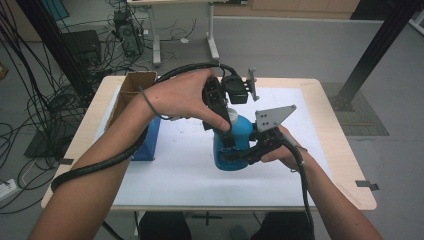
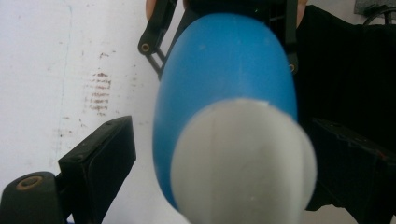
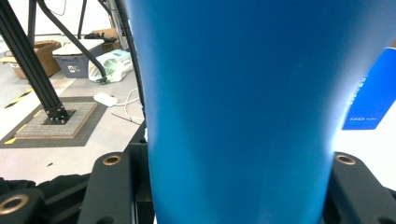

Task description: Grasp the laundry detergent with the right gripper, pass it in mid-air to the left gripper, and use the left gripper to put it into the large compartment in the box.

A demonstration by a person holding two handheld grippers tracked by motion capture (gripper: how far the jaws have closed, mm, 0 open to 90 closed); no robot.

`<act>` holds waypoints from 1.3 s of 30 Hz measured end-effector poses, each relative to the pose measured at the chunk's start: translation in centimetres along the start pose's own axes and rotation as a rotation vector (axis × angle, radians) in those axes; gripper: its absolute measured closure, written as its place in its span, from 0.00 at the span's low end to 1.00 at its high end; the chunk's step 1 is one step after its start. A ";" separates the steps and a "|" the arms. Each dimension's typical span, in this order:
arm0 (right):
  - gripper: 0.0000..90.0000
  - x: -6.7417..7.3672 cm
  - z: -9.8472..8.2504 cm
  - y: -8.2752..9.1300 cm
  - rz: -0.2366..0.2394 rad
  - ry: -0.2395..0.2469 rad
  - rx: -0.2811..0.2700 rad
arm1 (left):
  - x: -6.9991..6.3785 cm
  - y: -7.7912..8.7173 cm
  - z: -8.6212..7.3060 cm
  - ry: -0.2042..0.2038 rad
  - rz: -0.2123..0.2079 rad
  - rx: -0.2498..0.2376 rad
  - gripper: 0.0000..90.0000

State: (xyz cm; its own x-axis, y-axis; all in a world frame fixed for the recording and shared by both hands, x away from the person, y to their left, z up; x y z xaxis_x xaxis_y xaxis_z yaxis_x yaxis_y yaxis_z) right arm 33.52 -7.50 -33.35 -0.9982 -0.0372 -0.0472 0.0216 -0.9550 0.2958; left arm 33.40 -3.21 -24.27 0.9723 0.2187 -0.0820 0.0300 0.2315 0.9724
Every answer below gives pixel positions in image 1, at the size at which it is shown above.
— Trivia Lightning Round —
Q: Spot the grey floor mat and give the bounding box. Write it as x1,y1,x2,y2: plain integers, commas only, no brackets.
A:
320,82,390,137

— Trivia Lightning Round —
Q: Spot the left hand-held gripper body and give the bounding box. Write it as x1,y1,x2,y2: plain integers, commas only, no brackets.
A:
201,67,260,132

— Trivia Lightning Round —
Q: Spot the black floor mat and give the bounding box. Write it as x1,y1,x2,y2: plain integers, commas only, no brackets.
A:
23,122,78,160

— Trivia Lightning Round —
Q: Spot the white table mat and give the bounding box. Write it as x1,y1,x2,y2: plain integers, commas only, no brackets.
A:
94,84,331,208

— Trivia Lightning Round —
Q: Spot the computer tower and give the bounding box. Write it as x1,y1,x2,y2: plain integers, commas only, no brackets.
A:
112,9,143,58

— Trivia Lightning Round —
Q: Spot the wooden cabinet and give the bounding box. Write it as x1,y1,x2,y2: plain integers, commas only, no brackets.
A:
213,0,362,20

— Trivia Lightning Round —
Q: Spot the person's right hand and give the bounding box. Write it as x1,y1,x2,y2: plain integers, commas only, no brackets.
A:
260,125,308,172

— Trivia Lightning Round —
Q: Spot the teal panel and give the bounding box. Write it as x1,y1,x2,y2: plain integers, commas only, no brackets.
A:
40,0,71,22

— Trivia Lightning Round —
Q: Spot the blue bottle with white cap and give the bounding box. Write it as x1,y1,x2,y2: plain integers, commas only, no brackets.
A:
212,108,255,172

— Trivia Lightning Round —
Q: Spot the thin grey cable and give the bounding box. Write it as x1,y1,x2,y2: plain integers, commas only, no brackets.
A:
283,133,308,154
138,85,174,121

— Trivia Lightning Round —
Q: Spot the black metal frame post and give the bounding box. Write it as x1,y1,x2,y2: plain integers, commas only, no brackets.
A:
333,0,424,112
15,0,95,98

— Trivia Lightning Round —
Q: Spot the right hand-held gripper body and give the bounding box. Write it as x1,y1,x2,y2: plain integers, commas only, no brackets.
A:
250,104,298,158

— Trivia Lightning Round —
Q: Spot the person's right leg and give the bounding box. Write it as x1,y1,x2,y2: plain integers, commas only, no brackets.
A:
249,211,315,240

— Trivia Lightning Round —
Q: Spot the white desk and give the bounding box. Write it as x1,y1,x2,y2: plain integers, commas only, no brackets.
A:
126,0,249,68

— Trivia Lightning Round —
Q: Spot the black case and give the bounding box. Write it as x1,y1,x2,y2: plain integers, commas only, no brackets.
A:
62,29,103,68

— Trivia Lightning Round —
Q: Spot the tangle of black floor cables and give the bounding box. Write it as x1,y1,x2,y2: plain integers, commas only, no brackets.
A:
0,0,201,214

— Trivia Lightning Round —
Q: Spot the person's leg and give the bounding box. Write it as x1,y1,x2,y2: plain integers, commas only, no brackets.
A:
138,211,193,240
249,211,315,240

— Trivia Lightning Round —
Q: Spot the white power strip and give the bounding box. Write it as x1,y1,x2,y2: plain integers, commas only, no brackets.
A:
0,178,18,203

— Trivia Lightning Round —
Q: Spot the blue cardboard box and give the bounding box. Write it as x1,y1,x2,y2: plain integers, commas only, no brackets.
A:
104,70,162,162

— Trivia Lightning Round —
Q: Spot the person's left leg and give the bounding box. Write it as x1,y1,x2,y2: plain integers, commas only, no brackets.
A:
138,211,193,240

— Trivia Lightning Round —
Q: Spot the person's left hand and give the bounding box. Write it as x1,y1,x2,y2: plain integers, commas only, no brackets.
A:
143,68,232,133

